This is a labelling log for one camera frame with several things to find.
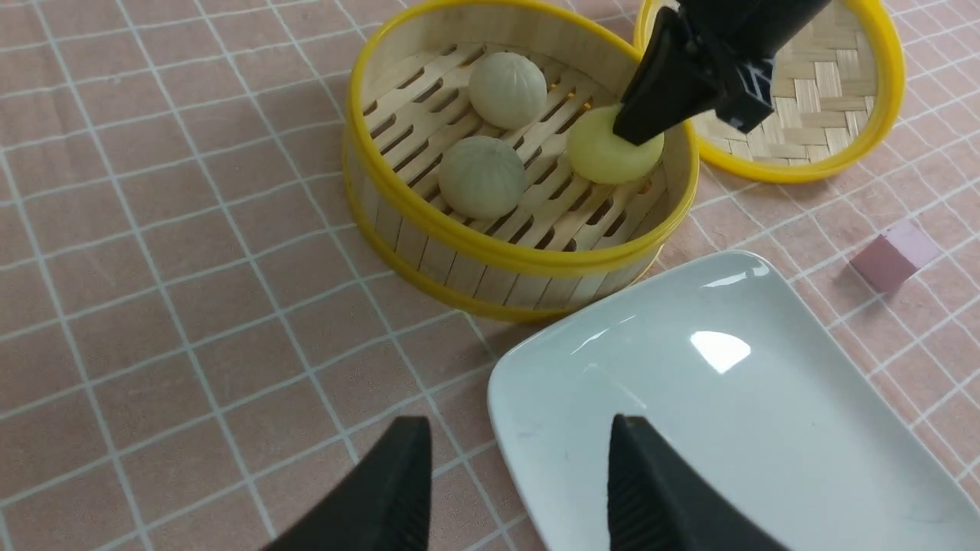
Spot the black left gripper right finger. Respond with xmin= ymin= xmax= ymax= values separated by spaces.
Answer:
xmin=608 ymin=414 xmax=785 ymax=550

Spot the yellow rimmed woven steamer lid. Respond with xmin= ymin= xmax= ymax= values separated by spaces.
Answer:
xmin=633 ymin=0 xmax=907 ymax=184

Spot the yellow rimmed bamboo steamer basket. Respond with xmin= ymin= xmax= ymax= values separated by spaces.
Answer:
xmin=342 ymin=1 xmax=700 ymax=322

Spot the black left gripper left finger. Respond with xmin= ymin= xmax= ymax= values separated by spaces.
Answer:
xmin=265 ymin=416 xmax=432 ymax=550

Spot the yellow steamed bun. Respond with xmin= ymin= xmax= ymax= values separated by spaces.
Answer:
xmin=566 ymin=105 xmax=665 ymax=185

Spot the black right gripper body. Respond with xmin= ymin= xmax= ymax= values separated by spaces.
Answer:
xmin=677 ymin=1 xmax=828 ymax=96

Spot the white square plate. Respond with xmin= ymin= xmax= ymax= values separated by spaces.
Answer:
xmin=488 ymin=251 xmax=978 ymax=550

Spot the pink cube block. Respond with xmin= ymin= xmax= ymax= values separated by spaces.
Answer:
xmin=850 ymin=220 xmax=941 ymax=294

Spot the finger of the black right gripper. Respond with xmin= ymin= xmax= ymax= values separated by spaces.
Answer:
xmin=715 ymin=58 xmax=775 ymax=135
xmin=613 ymin=6 xmax=720 ymax=146

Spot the white steamed bun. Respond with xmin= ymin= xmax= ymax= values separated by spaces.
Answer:
xmin=469 ymin=52 xmax=548 ymax=130

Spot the pale green steamed bun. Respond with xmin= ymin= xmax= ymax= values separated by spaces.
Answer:
xmin=438 ymin=135 xmax=528 ymax=220

